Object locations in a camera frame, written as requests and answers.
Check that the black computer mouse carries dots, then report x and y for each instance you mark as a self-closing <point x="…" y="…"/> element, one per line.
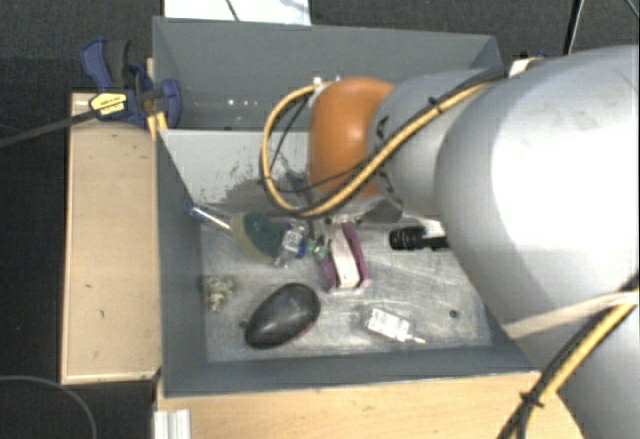
<point x="283" y="315"/>

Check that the blue and silver pen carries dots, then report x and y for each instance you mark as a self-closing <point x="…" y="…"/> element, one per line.
<point x="206" y="215"/>

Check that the purple and white box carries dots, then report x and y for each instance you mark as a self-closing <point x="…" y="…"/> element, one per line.
<point x="346" y="261"/>

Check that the clear plastic packet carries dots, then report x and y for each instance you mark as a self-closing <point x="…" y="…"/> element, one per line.
<point x="389" y="324"/>

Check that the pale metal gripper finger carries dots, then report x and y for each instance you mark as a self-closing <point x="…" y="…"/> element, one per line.
<point x="293" y="239"/>

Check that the pale wood board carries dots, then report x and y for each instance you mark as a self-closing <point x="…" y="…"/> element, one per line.
<point x="110" y="252"/>

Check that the black cylinder on white bracket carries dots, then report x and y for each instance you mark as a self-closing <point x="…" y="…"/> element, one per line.
<point x="410" y="238"/>

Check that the grey metal bin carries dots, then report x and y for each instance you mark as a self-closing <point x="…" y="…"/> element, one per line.
<point x="430" y="292"/>

